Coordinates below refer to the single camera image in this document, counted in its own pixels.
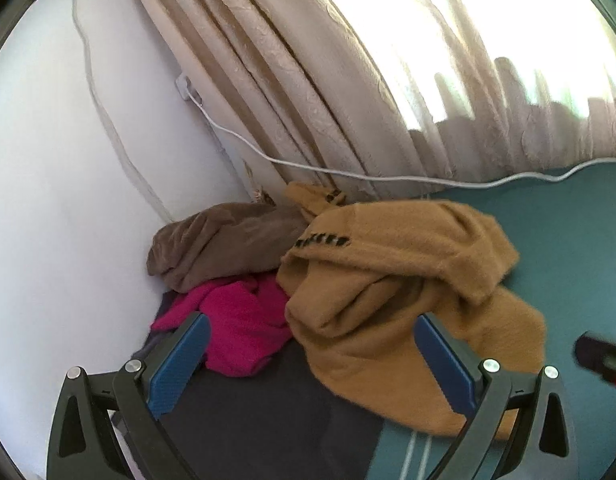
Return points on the beige patterned curtain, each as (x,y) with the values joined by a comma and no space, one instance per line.
(288,60)

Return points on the brown garment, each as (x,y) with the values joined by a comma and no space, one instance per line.
(222,245)

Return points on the dark cloth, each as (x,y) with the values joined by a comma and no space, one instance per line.
(268,425)

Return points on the mustard fuzzy sweater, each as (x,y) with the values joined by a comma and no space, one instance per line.
(388,310)

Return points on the pink garment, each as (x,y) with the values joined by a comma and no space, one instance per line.
(242,320)

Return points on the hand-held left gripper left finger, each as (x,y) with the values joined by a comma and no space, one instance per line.
(180,365)

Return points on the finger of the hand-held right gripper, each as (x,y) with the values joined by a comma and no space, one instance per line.
(595,352)

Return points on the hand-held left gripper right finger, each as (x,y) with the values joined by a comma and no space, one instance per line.
(445,360)

